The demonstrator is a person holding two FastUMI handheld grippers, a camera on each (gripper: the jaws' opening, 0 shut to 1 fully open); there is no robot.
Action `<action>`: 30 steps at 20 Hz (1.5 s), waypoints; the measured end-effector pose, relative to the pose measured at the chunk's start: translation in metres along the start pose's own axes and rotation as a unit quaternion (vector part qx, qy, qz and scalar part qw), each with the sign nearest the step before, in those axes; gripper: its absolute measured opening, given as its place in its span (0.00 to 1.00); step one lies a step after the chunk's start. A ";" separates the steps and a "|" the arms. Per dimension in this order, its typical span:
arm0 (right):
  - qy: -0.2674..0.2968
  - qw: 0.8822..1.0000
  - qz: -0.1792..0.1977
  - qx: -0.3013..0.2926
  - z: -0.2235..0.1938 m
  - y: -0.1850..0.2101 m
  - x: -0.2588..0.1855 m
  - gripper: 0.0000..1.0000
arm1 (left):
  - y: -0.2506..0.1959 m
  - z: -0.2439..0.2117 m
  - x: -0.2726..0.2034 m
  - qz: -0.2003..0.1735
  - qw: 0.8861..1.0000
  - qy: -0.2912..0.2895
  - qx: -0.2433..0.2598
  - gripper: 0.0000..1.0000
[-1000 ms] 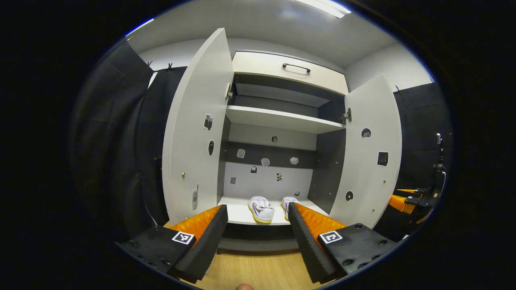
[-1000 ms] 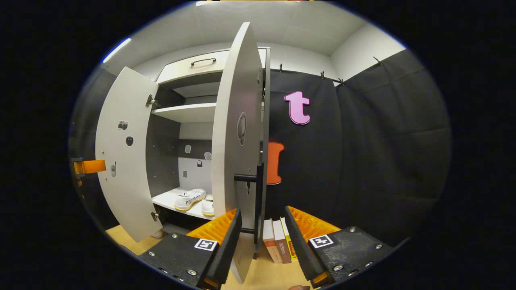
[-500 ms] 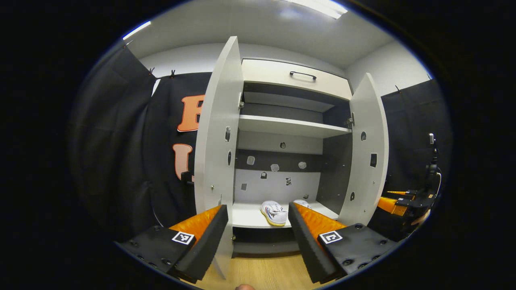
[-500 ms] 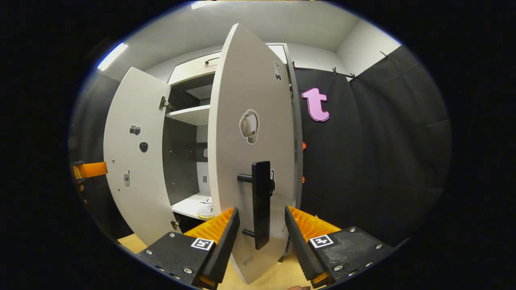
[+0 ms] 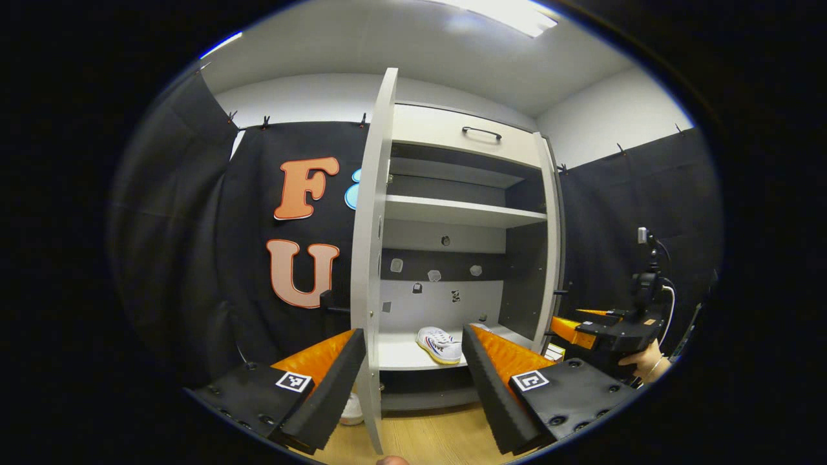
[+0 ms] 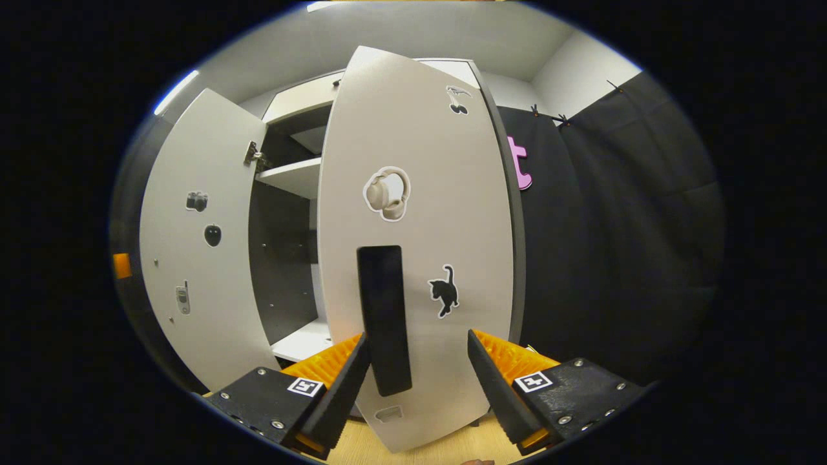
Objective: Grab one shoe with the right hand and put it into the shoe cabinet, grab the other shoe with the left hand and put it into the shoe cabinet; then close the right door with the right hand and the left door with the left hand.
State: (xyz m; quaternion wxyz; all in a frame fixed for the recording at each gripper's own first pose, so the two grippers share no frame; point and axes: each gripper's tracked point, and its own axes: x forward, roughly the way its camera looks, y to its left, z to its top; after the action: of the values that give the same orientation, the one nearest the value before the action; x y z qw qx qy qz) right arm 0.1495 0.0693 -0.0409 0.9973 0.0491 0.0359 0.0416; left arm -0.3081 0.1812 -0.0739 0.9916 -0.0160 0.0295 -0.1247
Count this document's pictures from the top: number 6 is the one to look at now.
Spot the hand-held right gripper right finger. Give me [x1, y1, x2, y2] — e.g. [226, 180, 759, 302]
[466, 329, 653, 456]

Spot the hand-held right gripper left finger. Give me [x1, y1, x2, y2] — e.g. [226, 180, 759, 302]
[204, 333, 372, 460]

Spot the white shoe cabinet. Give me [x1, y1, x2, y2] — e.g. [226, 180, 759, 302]
[247, 57, 525, 364]

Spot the cabinet door with phone sticker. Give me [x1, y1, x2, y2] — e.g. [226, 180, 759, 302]
[139, 88, 283, 393]

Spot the cabinet door with cat sticker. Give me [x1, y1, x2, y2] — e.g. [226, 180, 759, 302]
[317, 45, 518, 453]

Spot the white cabinet shelf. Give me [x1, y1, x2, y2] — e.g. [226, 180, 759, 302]
[256, 158, 322, 200]

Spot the narrow ceiling light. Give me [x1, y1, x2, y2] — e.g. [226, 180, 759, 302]
[154, 70, 200, 116]

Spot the black cabinet door handle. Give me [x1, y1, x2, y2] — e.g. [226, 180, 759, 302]
[357, 245, 414, 397]

